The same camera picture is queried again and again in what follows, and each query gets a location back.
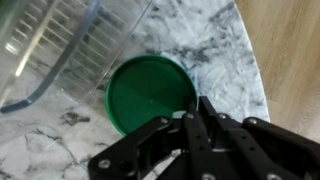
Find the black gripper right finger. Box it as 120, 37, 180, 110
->
198, 95, 320, 180

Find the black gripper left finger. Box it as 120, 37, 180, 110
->
87, 102, 215, 180

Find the round green plastic lid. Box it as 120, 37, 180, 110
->
104, 54, 198, 138

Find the clear plastic storage box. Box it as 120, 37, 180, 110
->
0, 0, 154, 116

